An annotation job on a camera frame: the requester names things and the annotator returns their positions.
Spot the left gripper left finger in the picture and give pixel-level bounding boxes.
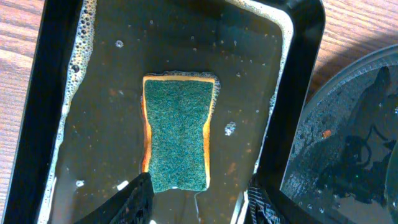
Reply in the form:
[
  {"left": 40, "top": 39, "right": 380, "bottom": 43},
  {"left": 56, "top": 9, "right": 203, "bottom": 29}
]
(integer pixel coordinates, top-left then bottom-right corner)
[{"left": 75, "top": 172, "right": 154, "bottom": 224}]

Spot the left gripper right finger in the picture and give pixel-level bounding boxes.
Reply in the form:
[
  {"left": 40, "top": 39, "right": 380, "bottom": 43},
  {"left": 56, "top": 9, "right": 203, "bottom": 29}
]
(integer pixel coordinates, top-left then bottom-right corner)
[{"left": 248, "top": 174, "right": 321, "bottom": 224}]

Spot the yellow sponge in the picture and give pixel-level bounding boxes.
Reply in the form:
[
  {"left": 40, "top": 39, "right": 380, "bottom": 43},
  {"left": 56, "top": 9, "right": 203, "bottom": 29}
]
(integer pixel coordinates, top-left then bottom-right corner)
[{"left": 141, "top": 71, "right": 220, "bottom": 193}]

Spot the light blue plate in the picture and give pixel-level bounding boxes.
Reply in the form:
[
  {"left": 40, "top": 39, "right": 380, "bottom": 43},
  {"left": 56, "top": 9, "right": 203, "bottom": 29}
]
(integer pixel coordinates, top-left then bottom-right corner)
[{"left": 384, "top": 147, "right": 397, "bottom": 224}]

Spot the round black serving tray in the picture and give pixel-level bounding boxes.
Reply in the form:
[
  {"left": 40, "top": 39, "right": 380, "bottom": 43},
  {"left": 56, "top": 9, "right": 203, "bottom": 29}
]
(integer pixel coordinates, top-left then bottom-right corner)
[{"left": 280, "top": 45, "right": 397, "bottom": 223}]

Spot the black rectangular water tray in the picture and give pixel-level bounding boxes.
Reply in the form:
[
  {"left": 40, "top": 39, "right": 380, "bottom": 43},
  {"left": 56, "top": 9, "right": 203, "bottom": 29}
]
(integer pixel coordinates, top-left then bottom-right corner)
[{"left": 3, "top": 1, "right": 325, "bottom": 223}]

